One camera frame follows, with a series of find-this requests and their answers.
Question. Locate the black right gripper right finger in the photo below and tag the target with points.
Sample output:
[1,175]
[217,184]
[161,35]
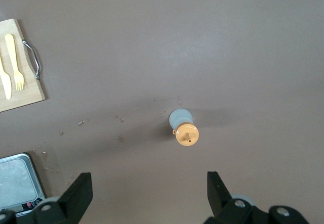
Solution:
[217,196]

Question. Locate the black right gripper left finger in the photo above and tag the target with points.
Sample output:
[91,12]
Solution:
[76,196]

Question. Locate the translucent sauce bottle orange cap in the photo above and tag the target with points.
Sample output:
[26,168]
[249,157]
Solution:
[187,134]

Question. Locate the silver digital kitchen scale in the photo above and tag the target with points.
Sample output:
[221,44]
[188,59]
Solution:
[15,178]

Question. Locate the wooden cutting board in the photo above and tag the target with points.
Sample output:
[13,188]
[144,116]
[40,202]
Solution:
[27,92]

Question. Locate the yellow plastic knife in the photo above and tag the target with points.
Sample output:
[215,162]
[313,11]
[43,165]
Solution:
[6,82]

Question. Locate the yellow plastic fork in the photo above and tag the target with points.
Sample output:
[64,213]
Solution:
[12,57]

